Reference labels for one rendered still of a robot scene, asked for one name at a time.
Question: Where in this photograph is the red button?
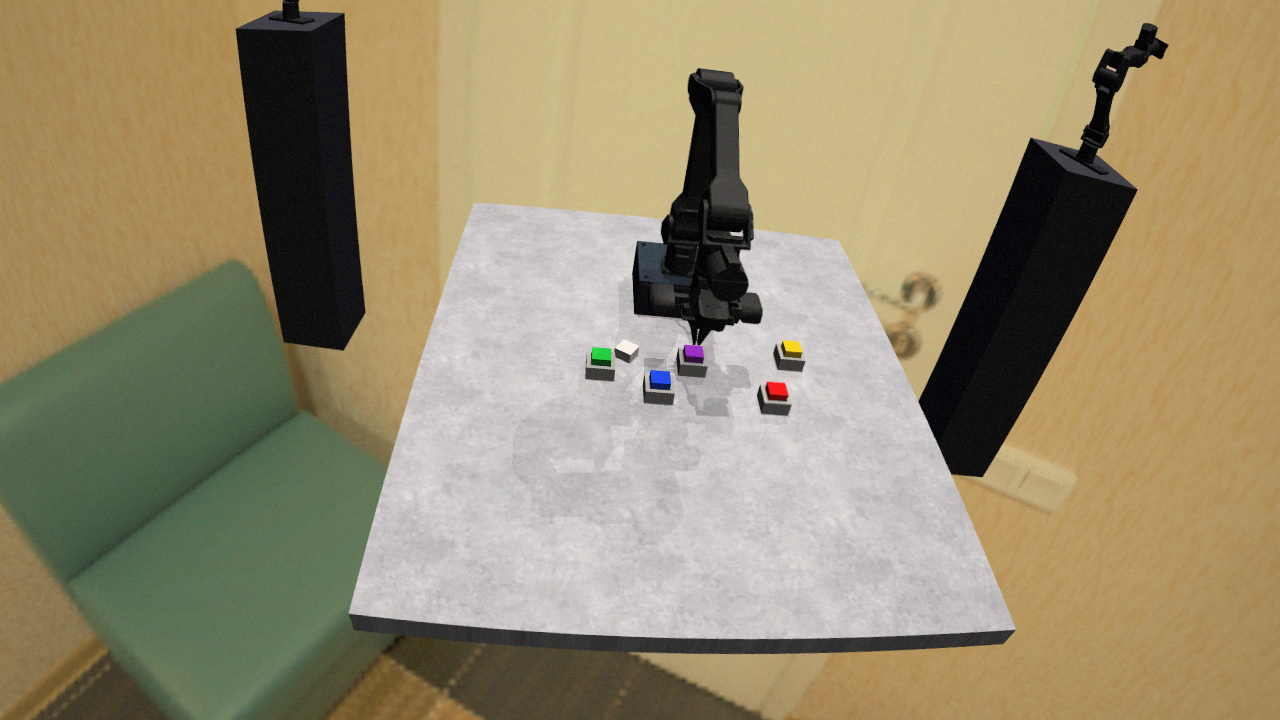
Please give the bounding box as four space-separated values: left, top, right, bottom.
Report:
756 382 792 416

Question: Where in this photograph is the yellow button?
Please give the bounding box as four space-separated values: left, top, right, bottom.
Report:
773 340 806 372

